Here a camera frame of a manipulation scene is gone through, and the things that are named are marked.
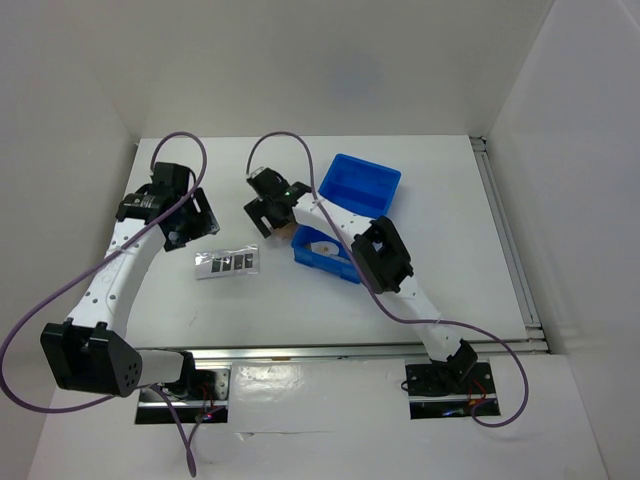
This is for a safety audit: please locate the front aluminium rail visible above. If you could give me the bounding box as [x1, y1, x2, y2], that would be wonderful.
[137, 344, 430, 368]

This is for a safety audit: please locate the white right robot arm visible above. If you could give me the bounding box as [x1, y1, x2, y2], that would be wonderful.
[245, 168, 477, 392]

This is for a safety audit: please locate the white oval makeup sponge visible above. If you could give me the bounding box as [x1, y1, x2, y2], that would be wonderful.
[309, 241, 340, 257]

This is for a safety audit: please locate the blue divided plastic bin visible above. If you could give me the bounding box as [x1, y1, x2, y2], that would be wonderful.
[291, 154, 401, 284]

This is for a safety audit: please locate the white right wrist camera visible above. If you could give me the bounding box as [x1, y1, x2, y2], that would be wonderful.
[247, 167, 266, 180]

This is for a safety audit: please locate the beige square makeup sponge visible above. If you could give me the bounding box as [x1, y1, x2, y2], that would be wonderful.
[272, 224, 298, 242]

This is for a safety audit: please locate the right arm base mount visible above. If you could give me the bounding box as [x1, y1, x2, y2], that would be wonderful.
[400, 362, 500, 420]

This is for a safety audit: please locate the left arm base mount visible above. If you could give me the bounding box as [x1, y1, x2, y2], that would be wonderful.
[134, 366, 231, 425]

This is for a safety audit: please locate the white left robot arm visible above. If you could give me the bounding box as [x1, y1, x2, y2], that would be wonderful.
[40, 162, 219, 397]

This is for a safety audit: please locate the hair pin card in plastic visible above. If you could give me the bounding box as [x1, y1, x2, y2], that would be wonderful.
[195, 244, 260, 280]

